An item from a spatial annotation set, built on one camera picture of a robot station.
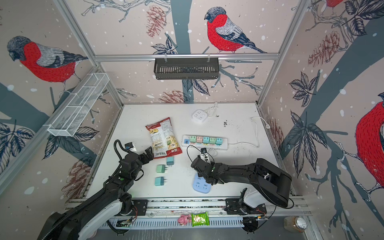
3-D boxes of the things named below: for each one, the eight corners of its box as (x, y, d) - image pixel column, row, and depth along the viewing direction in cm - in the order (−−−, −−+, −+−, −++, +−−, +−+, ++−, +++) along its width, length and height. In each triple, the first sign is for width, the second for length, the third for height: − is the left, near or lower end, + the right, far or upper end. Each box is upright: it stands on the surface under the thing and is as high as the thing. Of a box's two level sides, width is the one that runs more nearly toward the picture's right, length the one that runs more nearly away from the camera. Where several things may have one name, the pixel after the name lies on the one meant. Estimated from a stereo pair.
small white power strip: (195, 124, 109) (195, 122, 108) (191, 113, 116) (190, 111, 114) (217, 118, 113) (217, 116, 111) (211, 108, 120) (211, 106, 118)
